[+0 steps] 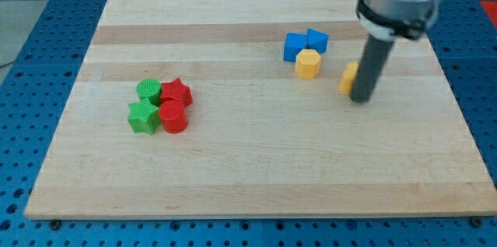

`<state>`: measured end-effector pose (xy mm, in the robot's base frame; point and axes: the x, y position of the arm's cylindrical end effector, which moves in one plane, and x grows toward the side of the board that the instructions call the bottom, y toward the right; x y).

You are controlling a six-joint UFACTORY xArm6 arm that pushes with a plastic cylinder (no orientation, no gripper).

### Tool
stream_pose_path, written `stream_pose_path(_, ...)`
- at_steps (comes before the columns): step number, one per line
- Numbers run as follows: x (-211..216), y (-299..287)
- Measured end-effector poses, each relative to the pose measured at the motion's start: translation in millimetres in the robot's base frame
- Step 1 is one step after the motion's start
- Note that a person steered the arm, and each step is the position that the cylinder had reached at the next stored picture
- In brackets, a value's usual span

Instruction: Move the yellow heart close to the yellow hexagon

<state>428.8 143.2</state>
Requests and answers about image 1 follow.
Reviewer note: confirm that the red cylinder block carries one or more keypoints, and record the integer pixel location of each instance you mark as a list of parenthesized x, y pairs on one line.
[(173, 116)]

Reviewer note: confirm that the yellow heart block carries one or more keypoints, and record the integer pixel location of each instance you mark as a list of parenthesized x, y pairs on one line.
[(348, 77)]

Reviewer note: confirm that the green star block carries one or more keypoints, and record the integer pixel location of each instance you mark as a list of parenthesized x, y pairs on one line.
[(143, 117)]

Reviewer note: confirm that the green cylinder block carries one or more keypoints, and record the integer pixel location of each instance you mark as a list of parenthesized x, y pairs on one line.
[(151, 89)]

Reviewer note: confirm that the blue pentagon block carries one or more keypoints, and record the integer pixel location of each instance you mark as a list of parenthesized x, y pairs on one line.
[(317, 40)]

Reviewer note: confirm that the red star block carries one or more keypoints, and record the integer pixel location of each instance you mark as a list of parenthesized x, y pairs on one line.
[(176, 90)]

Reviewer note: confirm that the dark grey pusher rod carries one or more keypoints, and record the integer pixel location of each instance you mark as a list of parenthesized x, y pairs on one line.
[(373, 60)]

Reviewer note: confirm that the wooden board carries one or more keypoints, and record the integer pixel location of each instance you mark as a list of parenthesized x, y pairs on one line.
[(260, 141)]

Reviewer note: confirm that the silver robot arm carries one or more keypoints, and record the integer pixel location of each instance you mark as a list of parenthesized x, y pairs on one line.
[(388, 19)]

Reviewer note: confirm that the blue cube block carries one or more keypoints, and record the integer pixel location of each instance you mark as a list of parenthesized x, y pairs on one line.
[(293, 45)]

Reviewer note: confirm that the yellow hexagon block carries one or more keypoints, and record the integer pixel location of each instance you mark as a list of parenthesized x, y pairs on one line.
[(308, 64)]

